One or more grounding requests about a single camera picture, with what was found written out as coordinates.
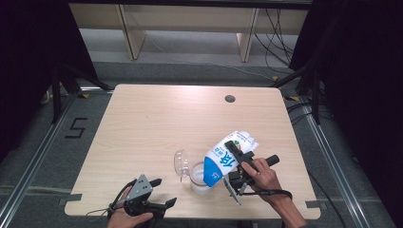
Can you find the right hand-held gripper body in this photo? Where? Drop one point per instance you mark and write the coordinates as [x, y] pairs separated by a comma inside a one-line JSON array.
[[236, 180]]

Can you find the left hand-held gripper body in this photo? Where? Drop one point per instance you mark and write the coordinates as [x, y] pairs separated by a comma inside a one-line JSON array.
[[140, 190]]

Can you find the blue white milk carton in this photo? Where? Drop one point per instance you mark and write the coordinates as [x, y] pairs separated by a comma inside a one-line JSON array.
[[218, 161]]

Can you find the person's right hand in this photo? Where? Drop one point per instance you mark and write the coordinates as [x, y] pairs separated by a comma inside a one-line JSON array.
[[266, 180]]

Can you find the person's left hand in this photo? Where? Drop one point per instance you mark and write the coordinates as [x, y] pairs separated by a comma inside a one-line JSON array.
[[122, 220]]

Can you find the grey tape strip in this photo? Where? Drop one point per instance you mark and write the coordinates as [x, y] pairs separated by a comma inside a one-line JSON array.
[[72, 198], [313, 203]]

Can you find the yellow black hazard tape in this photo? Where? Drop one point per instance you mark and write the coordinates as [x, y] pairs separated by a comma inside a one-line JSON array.
[[275, 77], [292, 98]]

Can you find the black metal stand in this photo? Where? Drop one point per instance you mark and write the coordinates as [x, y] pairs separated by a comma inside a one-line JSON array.
[[316, 95], [57, 95]]

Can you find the light wooden desk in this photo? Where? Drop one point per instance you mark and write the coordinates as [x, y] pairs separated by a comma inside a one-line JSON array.
[[190, 17]]

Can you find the dark curtain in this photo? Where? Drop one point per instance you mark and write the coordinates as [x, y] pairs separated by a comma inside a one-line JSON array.
[[364, 63], [25, 47]]

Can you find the metal floor rail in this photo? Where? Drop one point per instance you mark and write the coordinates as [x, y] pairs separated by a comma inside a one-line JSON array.
[[329, 158], [38, 152]]

